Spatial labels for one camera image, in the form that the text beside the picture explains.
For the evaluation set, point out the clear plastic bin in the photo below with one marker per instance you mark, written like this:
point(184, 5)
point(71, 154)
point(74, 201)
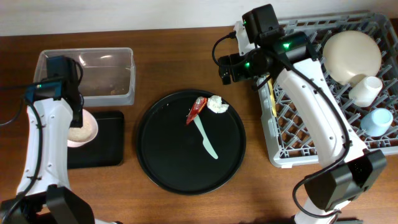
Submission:
point(109, 74)

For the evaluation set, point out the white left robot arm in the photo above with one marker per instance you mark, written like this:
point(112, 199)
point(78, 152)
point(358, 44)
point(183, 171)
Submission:
point(44, 194)

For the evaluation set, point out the red sauce packet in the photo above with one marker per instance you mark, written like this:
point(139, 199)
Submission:
point(197, 107)

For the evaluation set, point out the yellow plastic knife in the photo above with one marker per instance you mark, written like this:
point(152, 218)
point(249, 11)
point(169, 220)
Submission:
point(270, 85)

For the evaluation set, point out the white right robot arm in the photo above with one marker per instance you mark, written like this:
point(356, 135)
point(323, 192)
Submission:
point(349, 169)

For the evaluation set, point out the mint green plastic knife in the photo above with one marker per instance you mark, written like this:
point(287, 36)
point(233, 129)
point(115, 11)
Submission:
point(206, 142)

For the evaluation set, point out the white tissue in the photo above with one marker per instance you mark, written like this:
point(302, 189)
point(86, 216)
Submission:
point(215, 104)

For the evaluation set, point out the white cup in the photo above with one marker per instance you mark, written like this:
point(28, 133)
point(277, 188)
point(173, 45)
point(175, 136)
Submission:
point(366, 91)

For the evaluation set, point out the black rectangular tray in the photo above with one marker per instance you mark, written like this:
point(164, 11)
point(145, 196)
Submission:
point(107, 147)

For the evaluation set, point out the pink bowl with grains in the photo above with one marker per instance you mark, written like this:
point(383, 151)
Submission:
point(79, 136)

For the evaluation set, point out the light blue cup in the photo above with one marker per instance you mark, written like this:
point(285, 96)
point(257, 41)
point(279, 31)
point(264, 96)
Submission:
point(377, 122)

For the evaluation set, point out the large cream bowl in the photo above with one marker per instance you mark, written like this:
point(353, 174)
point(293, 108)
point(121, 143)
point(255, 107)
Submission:
point(351, 56)

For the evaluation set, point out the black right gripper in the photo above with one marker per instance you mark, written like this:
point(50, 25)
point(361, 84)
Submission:
point(235, 60)

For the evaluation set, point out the round black tray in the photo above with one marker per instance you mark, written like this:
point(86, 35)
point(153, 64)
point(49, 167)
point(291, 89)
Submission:
point(172, 154)

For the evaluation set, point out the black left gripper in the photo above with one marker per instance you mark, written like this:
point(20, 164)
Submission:
point(79, 119)

